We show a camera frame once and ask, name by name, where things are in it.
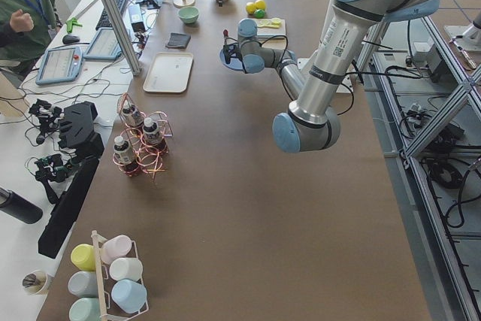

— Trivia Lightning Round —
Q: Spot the blue plate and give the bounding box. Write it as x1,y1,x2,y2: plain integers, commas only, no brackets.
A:
219,50,244,71

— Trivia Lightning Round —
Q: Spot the yellow lemon lower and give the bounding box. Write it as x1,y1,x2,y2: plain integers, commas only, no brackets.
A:
245,2,257,15

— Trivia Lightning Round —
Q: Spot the yellow lemon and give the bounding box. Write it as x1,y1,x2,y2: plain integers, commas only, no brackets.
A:
254,0,267,11
245,2,257,15

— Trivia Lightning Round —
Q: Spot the green bowl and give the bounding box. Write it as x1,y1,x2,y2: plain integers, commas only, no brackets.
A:
177,6,199,25

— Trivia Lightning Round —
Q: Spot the yellow lemon upper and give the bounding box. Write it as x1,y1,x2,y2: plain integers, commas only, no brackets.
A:
254,0,267,11

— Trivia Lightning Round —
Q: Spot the bamboo cutting board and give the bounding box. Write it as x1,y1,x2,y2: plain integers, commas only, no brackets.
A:
255,18,286,38

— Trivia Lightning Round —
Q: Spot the green lime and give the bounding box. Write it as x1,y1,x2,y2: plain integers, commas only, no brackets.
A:
253,9,266,19

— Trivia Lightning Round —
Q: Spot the grey folded cloth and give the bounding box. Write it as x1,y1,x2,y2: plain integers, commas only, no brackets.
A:
165,32,191,49

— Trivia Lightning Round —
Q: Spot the cream rabbit tray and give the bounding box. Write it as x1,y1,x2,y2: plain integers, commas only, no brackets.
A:
143,52,194,94

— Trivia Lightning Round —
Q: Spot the bottle lower left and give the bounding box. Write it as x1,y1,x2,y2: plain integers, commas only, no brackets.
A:
143,117,168,154

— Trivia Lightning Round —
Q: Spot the teach pendant far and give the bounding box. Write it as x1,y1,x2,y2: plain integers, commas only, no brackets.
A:
83,27,122,62

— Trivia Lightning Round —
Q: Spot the teach pendant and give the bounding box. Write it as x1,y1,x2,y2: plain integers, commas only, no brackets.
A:
83,27,122,62
35,47,83,86

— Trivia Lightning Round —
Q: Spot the bottle lower right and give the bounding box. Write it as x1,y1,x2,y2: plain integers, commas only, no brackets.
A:
113,135,141,177

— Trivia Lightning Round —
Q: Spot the teach pendant near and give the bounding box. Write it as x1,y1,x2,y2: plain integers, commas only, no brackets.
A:
35,47,83,86

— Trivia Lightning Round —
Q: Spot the person in green hoodie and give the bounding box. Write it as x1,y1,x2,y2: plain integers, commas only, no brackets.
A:
1,0,62,77

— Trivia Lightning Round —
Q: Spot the pastel cup rack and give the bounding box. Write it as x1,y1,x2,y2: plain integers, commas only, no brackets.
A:
68,230,150,320

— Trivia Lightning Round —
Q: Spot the copper wire bottle rack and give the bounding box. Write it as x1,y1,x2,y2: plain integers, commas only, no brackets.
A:
112,92,173,179

